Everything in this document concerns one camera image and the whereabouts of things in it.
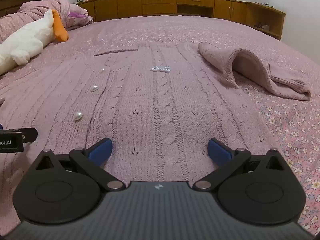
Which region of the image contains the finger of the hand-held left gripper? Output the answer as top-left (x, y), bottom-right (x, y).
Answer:
top-left (22, 127), bottom-right (38, 142)

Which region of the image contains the white plush duck toy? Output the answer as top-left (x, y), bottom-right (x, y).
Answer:
top-left (0, 9), bottom-right (69, 76)

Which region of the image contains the wooden cabinet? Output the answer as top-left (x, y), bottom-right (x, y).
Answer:
top-left (75, 0), bottom-right (287, 40)

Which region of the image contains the pink knit cardigan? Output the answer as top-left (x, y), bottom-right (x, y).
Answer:
top-left (0, 41), bottom-right (313, 230)

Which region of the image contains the wooden headboard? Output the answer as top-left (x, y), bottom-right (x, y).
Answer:
top-left (0, 0), bottom-right (59, 18)

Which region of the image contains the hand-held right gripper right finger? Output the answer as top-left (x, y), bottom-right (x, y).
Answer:
top-left (192, 138), bottom-right (286, 192)

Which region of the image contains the pink quilt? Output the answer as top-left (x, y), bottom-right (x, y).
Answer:
top-left (0, 0), bottom-right (94, 43)

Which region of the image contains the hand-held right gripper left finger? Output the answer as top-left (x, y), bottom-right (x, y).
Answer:
top-left (37, 138), bottom-right (126, 192)

